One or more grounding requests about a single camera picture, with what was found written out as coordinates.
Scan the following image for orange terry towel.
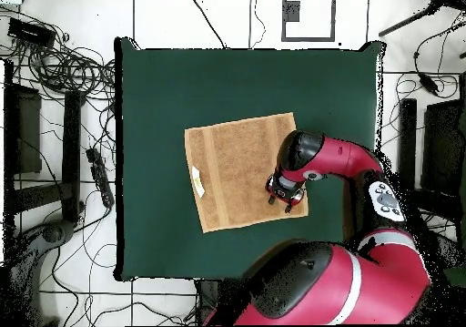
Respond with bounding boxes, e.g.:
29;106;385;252
184;111;309;234

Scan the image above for black flat panel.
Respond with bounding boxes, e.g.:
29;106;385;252
421;98;466;197
4;83;43;175

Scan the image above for black upright bar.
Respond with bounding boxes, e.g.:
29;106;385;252
398;98;418;189

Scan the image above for dark green table cloth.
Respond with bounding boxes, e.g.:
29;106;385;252
114;36;383;282

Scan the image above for black power strip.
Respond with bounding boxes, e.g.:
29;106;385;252
86;147;116;209

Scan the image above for black power adapter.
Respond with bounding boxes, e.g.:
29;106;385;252
418;72;441;97

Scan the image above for black bar stand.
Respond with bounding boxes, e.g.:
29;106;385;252
12;90;86;223

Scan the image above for black pole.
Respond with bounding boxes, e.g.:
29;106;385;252
378;2;441;38

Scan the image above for grey chair base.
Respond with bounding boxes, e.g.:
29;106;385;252
6;219;77;326

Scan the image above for black electronics box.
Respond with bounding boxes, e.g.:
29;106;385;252
7;16;57;49

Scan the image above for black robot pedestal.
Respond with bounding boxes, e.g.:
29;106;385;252
196;279;221;324

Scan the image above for thin black cable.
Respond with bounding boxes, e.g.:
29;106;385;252
248;0;267;49

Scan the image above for grey square floor frame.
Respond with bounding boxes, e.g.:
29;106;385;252
280;0;337;43

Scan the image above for tangled black cables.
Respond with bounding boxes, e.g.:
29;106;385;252
0;9;117;102

